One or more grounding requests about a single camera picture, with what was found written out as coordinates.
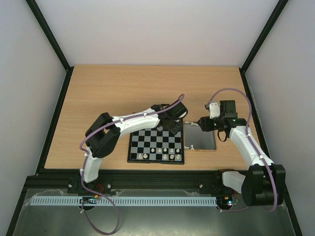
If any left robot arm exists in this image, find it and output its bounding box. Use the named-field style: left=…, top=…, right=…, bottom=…
left=79, top=101, right=188, bottom=183

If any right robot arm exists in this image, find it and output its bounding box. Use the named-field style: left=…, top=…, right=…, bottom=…
left=197, top=100, right=286, bottom=208

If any metal tray wooden rim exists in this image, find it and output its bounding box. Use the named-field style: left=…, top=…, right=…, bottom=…
left=183, top=122, right=217, bottom=151

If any black white chessboard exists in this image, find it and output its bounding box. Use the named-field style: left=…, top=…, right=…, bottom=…
left=127, top=128, right=185, bottom=165

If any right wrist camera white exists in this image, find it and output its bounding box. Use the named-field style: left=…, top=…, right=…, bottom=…
left=205, top=101, right=220, bottom=119

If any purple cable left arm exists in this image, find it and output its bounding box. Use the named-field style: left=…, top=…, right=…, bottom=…
left=79, top=93, right=185, bottom=197

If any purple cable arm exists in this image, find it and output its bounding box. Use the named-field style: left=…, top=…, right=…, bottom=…
left=79, top=93, right=185, bottom=197
left=208, top=88, right=278, bottom=212

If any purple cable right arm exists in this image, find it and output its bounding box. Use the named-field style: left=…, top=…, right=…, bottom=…
left=208, top=88, right=278, bottom=212

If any black frame post left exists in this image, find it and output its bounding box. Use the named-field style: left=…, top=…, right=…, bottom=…
left=25, top=0, right=71, bottom=72

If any black frame post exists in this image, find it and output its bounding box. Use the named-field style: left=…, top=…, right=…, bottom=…
left=25, top=0, right=71, bottom=72
left=240, top=0, right=289, bottom=72

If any purple cable floor loop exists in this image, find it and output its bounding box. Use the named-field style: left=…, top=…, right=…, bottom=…
left=80, top=191, right=121, bottom=236

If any black frame post right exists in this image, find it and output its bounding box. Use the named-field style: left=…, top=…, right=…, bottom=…
left=240, top=0, right=289, bottom=72

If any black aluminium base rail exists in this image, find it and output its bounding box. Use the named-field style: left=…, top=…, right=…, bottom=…
left=23, top=170, right=235, bottom=196

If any white slotted cable duct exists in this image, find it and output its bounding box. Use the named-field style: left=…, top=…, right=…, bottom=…
left=30, top=196, right=217, bottom=207

